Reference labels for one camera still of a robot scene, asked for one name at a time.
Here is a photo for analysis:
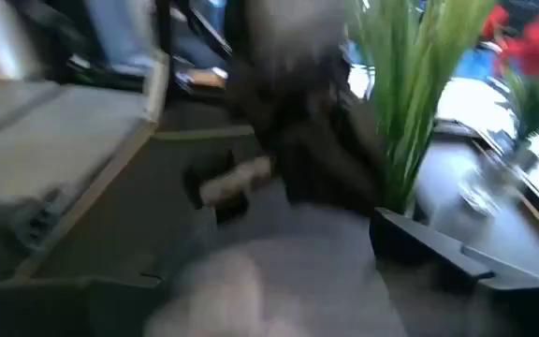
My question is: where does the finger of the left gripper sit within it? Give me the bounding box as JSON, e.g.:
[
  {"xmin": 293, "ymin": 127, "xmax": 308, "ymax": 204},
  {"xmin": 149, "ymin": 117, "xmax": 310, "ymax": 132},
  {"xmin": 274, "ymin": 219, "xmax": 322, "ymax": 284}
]
[{"xmin": 182, "ymin": 149, "xmax": 275, "ymax": 224}]

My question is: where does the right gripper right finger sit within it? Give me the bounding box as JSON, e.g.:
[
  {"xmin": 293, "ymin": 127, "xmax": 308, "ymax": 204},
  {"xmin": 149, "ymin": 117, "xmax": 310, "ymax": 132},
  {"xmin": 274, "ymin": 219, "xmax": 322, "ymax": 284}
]
[{"xmin": 370, "ymin": 208, "xmax": 539, "ymax": 337}]

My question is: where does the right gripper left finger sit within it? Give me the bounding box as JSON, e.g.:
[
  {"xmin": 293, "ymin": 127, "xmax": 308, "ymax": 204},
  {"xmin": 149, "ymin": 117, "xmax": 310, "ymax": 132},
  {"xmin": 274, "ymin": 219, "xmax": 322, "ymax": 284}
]
[{"xmin": 0, "ymin": 276, "xmax": 168, "ymax": 337}]

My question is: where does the clear glass vase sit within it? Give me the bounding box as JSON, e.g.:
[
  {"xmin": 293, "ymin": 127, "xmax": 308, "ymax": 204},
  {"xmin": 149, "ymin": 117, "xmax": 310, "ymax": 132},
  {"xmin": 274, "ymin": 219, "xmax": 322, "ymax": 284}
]
[{"xmin": 456, "ymin": 139, "xmax": 535, "ymax": 221}]

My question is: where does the black table mat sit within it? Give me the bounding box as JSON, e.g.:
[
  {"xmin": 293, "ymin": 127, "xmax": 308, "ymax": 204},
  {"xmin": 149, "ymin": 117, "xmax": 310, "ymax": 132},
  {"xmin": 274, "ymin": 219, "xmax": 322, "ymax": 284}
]
[{"xmin": 16, "ymin": 135, "xmax": 539, "ymax": 282}]

